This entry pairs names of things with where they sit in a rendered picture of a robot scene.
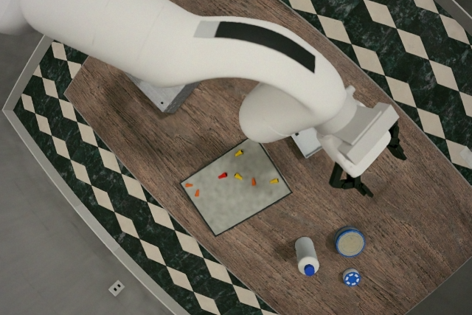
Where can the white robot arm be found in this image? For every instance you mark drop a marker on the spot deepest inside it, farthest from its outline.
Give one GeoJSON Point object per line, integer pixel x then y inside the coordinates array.
{"type": "Point", "coordinates": [164, 45]}

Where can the round tin with blue rim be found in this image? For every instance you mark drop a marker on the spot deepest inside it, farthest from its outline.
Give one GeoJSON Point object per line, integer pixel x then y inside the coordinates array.
{"type": "Point", "coordinates": [349, 241]}

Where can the white bottle with blue cap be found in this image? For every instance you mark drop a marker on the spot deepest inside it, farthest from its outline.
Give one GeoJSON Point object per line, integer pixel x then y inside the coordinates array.
{"type": "Point", "coordinates": [308, 263]}

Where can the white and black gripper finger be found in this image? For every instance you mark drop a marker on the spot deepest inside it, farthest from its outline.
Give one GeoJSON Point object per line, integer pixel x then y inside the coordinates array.
{"type": "Point", "coordinates": [348, 183]}
{"type": "Point", "coordinates": [394, 146]}

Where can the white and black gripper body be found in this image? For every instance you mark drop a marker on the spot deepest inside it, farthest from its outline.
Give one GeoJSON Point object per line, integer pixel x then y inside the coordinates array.
{"type": "Point", "coordinates": [330, 143]}

